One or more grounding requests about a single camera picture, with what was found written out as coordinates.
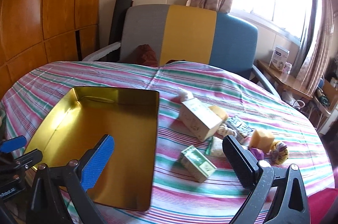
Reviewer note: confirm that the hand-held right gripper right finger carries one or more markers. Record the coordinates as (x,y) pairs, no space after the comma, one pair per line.
(239,160)

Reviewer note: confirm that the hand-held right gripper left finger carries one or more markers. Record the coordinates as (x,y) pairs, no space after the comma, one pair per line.
(97,163)

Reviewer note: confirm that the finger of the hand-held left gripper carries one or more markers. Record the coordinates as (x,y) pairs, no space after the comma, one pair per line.
(12,144)
(29,158)

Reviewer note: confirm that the white green snack packet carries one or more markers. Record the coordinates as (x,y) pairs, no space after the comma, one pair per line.
(215,148)

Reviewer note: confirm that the blue snack carton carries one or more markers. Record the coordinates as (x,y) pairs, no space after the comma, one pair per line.
(240,129)

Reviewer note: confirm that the green paper box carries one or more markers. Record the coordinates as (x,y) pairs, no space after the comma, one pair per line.
(198,163)

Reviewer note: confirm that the gold metal tin tray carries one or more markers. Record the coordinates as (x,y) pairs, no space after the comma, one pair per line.
(105,118)

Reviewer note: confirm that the yellow sponge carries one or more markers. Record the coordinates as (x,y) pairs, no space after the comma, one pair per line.
(220,111)
(261,141)

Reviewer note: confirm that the cream cardboard box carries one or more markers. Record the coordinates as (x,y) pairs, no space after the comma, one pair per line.
(198,121)

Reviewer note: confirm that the white plastic bag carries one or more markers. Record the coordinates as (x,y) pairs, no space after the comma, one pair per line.
(184,94)

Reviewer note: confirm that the striped pink green tablecloth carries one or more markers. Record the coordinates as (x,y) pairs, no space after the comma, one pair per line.
(184,200)

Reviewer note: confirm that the wooden side table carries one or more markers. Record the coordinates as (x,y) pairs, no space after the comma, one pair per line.
(285,80)

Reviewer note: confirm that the red garment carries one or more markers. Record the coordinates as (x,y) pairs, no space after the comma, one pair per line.
(324,205)

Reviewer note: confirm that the small white cabinet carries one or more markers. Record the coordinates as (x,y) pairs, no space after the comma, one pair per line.
(328,122)

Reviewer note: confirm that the small clear jar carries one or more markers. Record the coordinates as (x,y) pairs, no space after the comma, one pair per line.
(288,68)

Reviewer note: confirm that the white product box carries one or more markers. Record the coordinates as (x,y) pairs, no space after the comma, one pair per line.
(278,56)

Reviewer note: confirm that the brown cardboard box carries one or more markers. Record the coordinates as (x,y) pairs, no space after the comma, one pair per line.
(328,92)

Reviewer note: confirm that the dark red cloth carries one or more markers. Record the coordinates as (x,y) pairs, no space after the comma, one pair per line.
(146,55)

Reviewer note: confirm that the wooden wardrobe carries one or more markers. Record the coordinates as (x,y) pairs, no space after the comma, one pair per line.
(52,15)

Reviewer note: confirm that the grey yellow blue chair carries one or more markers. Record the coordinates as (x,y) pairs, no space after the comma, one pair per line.
(190,34)

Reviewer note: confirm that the black rolled mat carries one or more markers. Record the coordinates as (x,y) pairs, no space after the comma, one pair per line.
(118,20)

